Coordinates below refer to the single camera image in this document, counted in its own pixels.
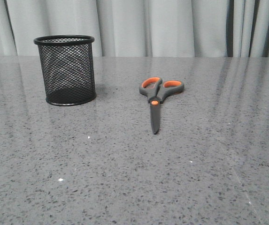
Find grey orange scissors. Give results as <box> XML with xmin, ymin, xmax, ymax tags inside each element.
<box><xmin>139</xmin><ymin>77</ymin><xmax>184</xmax><ymax>134</ymax></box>

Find grey curtain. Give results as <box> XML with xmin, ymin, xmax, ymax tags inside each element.
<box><xmin>0</xmin><ymin>0</ymin><xmax>269</xmax><ymax>57</ymax></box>

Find black mesh pen cup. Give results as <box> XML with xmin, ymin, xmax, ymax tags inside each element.
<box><xmin>34</xmin><ymin>35</ymin><xmax>96</xmax><ymax>106</ymax></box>

